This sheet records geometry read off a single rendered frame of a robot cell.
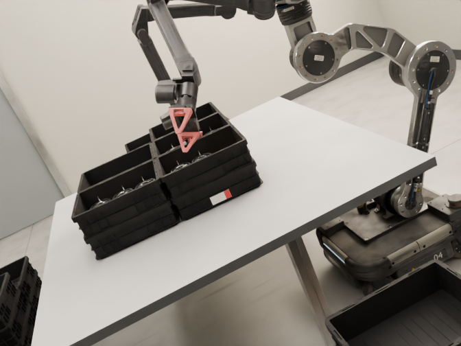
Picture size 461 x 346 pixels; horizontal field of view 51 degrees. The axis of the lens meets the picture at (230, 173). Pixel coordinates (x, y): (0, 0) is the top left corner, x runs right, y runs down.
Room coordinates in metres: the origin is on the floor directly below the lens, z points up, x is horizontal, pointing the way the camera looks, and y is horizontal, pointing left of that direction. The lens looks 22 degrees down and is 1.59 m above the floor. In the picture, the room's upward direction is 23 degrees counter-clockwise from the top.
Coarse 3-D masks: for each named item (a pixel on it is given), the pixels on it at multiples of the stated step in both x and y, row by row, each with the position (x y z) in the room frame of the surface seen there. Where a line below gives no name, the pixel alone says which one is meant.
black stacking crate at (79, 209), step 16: (128, 176) 2.19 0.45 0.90; (144, 176) 2.19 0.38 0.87; (96, 192) 2.17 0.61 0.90; (112, 192) 2.18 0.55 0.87; (144, 192) 1.92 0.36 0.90; (160, 192) 1.92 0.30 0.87; (80, 208) 2.06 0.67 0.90; (112, 208) 1.91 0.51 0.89; (128, 208) 1.90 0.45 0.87; (144, 208) 1.91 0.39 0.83; (80, 224) 1.90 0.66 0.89; (96, 224) 1.90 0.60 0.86; (112, 224) 1.90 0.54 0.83
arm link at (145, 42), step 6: (144, 30) 2.11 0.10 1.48; (144, 36) 2.12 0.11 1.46; (138, 42) 2.18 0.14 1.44; (144, 42) 2.12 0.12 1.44; (150, 42) 2.13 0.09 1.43; (144, 48) 2.16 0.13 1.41; (150, 48) 2.17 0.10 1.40; (150, 54) 2.17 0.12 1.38; (156, 54) 2.18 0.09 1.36; (150, 60) 2.18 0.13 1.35; (156, 60) 2.19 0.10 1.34; (150, 66) 2.20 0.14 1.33; (156, 66) 2.19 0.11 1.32; (162, 66) 2.20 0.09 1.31; (156, 72) 2.20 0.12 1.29; (162, 72) 2.20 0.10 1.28; (156, 78) 2.23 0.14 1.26; (162, 78) 2.21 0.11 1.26; (168, 78) 2.22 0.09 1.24
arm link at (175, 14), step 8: (144, 8) 2.12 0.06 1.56; (168, 8) 2.15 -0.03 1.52; (176, 8) 2.16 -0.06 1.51; (184, 8) 2.17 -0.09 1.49; (192, 8) 2.18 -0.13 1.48; (200, 8) 2.19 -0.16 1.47; (208, 8) 2.19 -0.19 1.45; (216, 8) 2.17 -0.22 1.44; (224, 8) 2.18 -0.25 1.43; (232, 8) 2.19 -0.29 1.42; (136, 16) 2.16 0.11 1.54; (144, 16) 2.12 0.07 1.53; (152, 16) 2.14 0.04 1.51; (176, 16) 2.17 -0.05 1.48; (184, 16) 2.18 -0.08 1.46; (192, 16) 2.19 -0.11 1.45; (224, 16) 2.19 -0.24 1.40; (232, 16) 2.20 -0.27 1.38; (136, 24) 2.13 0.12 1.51; (144, 24) 2.13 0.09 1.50; (136, 32) 2.12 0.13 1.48
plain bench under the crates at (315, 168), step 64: (256, 128) 2.72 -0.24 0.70; (320, 128) 2.31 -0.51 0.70; (256, 192) 1.91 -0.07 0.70; (320, 192) 1.68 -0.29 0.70; (384, 192) 1.55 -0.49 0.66; (64, 256) 2.09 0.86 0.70; (128, 256) 1.83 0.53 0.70; (192, 256) 1.61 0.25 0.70; (256, 256) 1.48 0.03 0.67; (64, 320) 1.55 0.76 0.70; (128, 320) 1.41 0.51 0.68; (320, 320) 1.55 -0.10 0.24
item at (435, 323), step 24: (432, 264) 1.18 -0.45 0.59; (384, 288) 1.16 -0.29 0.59; (408, 288) 1.17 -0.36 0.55; (432, 288) 1.18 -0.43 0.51; (456, 288) 1.11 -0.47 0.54; (336, 312) 1.15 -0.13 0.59; (360, 312) 1.15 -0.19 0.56; (384, 312) 1.15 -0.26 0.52; (408, 312) 1.15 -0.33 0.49; (432, 312) 1.11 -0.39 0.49; (456, 312) 1.07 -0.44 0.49; (336, 336) 1.06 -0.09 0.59; (360, 336) 1.13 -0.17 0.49; (384, 336) 1.10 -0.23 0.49; (408, 336) 1.06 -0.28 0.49; (432, 336) 1.03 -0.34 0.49; (456, 336) 1.00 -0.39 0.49
